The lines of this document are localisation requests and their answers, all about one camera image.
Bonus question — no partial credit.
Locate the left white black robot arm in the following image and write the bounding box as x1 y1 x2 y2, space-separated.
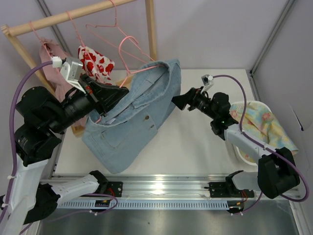
1 75 129 235

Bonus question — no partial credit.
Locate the white slotted cable duct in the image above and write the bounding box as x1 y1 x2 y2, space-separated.
58 199 229 210

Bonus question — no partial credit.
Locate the pink hanger with dress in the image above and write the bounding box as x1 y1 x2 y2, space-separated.
29 21 62 74

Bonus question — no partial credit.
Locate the pastel floral cloth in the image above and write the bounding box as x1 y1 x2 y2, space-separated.
229 101 299 157

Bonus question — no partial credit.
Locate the white perforated plastic basket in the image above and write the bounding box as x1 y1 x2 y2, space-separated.
230 100 271 166

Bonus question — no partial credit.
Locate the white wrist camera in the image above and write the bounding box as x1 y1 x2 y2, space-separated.
201 74 214 93
51 56 86 93

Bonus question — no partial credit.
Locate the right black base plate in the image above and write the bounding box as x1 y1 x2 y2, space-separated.
204 182 255 198

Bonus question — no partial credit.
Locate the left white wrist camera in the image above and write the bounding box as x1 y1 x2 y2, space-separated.
51 56 86 93

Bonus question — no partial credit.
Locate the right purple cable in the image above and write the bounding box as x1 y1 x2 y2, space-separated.
211 74 310 216

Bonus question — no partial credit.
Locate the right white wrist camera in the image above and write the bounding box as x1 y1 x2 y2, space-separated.
201 74 214 93

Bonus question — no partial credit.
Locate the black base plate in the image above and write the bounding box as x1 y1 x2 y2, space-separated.
204 182 255 198
96 181 123 197

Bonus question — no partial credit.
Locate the wooden clothes rack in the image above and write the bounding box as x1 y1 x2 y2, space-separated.
0 0 157 138

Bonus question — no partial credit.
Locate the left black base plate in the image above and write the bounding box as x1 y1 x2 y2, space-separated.
96 181 123 197

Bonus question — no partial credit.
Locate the pink wire hanger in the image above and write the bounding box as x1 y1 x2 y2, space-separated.
95 36 167 124

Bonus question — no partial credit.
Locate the light blue denim skirt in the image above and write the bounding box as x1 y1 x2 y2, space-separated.
82 59 181 174

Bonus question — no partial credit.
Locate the red floral white garment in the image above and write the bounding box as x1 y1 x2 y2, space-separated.
78 46 115 85

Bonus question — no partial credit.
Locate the aluminium mounting rail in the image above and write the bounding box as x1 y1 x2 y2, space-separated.
39 174 300 202

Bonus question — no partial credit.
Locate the pink dress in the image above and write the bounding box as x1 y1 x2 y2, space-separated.
39 37 86 128

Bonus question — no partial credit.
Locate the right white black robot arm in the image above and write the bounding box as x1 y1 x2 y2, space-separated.
172 88 300 199

